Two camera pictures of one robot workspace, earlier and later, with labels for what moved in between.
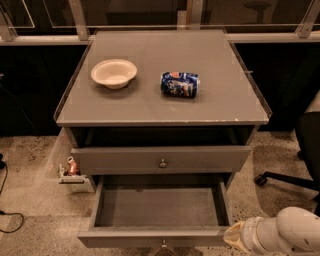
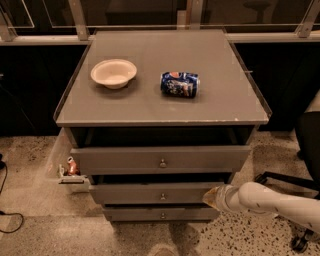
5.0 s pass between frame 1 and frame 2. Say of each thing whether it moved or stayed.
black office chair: stayed
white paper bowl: stayed
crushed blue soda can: stayed
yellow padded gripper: moved
